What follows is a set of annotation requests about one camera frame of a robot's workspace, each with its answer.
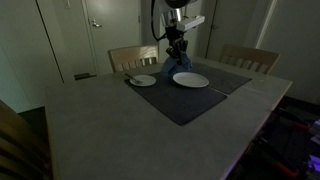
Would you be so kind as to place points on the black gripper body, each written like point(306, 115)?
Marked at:
point(175, 36)

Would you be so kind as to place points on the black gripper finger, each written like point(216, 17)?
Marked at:
point(175, 53)
point(182, 56)

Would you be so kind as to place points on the light blue towel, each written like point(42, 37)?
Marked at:
point(170, 68)

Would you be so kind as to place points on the large white plate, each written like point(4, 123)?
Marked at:
point(190, 80)

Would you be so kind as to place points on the small white plate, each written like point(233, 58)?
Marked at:
point(146, 80)

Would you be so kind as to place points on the dark placemat under small plate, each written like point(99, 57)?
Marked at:
point(180, 100)

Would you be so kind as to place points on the dark placemat without small plate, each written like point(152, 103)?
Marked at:
point(223, 78)

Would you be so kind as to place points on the metal spoon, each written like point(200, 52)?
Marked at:
point(133, 79)

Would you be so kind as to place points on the plain white door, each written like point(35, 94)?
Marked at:
point(240, 26)

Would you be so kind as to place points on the wooden chair by plain door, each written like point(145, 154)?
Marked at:
point(250, 58)

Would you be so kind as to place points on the dark flat floor object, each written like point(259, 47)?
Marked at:
point(85, 76)

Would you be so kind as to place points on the purple lit device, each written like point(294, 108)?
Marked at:
point(315, 160)

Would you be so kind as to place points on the brown wooden slatted chair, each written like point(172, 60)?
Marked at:
point(20, 146)

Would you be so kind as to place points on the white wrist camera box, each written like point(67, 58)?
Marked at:
point(190, 22)

